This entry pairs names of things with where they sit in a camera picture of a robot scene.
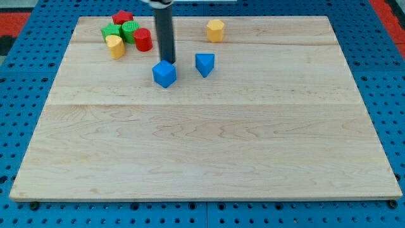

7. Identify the blue triangle block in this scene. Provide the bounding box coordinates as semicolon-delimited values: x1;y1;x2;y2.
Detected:
195;53;215;78

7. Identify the yellow hexagon block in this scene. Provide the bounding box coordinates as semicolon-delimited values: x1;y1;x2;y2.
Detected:
206;20;225;42

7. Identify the red cylinder block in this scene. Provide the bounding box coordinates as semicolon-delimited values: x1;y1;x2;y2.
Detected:
133;28;153;52

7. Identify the green cube block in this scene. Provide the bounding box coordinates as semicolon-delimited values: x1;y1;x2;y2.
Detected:
101;23;125;42

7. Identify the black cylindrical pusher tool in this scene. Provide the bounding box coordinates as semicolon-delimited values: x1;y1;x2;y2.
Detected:
151;3;176;63

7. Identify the wooden board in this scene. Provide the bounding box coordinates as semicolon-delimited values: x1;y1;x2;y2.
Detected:
9;16;402;202

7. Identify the green ribbed cylinder block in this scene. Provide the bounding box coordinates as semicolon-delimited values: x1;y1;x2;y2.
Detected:
121;20;139;44

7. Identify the red star block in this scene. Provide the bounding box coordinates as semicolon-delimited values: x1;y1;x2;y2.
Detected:
111;9;134;25

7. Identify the blue cube block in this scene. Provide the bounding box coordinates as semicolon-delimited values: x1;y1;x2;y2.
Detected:
152;60;177;88

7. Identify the yellow rounded block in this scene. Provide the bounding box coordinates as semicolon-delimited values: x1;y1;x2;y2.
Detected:
106;35;126;60

